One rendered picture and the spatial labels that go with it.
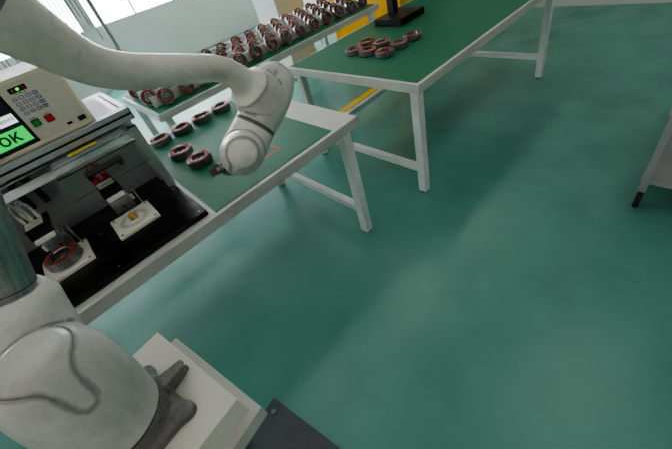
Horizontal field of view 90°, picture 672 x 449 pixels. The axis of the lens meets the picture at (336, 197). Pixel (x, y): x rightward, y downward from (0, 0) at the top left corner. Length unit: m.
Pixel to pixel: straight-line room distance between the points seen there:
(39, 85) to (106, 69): 0.81
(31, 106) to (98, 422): 1.04
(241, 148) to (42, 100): 0.84
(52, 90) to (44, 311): 0.84
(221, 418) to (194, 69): 0.65
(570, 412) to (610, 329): 0.39
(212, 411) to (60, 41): 0.66
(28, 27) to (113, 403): 0.54
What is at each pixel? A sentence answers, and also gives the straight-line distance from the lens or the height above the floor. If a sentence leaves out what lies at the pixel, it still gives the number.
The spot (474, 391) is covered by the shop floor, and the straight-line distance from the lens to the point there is 1.55.
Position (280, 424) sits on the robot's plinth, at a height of 0.02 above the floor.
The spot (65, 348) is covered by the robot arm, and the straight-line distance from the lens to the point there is 0.66.
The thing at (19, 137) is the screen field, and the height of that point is 1.16.
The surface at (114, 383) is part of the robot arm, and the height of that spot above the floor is 0.99.
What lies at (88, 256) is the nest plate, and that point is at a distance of 1.44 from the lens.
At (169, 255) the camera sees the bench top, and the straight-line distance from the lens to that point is 1.28.
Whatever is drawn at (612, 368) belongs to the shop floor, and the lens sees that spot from 1.69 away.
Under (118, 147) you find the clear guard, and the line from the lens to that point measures 1.28.
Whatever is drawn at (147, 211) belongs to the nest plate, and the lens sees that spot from 1.46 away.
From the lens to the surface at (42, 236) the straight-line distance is 1.50.
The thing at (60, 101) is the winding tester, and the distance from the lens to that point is 1.46.
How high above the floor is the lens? 1.45
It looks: 39 degrees down
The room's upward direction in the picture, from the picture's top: 17 degrees counter-clockwise
